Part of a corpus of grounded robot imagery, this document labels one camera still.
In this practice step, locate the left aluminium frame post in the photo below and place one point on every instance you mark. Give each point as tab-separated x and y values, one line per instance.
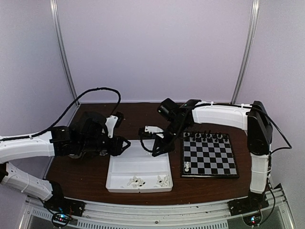
60	41

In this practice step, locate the row of black chess pieces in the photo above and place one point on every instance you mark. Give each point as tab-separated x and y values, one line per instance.
205	137

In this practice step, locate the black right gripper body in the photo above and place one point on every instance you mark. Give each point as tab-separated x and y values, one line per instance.
171	144

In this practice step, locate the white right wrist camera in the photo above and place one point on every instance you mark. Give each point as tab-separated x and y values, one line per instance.
149	131

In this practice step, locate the front aluminium rail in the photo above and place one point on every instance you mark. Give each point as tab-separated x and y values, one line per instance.
212	215

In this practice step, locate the right aluminium frame post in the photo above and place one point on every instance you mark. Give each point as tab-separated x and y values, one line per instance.
247	49

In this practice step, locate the white plastic compartment tray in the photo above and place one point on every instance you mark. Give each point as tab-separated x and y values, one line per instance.
135	161

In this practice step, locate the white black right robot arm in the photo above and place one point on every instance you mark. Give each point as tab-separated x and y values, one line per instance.
251	118

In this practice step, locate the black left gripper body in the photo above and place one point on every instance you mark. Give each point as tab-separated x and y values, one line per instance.
91	144

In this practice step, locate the aluminium frame post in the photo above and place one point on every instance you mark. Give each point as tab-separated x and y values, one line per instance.
60	41
247	49

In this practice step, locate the black white chess board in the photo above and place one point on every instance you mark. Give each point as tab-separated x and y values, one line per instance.
209	160

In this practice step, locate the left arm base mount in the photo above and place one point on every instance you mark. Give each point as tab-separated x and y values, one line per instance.
62	212

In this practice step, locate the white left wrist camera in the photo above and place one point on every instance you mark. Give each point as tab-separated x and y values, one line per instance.
112	122

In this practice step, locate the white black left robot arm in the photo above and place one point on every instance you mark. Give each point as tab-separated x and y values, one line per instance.
20	147

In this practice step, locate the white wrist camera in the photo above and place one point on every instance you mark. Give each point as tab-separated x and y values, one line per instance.
149	131
112	122

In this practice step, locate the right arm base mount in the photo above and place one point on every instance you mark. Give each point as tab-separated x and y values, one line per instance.
247	208

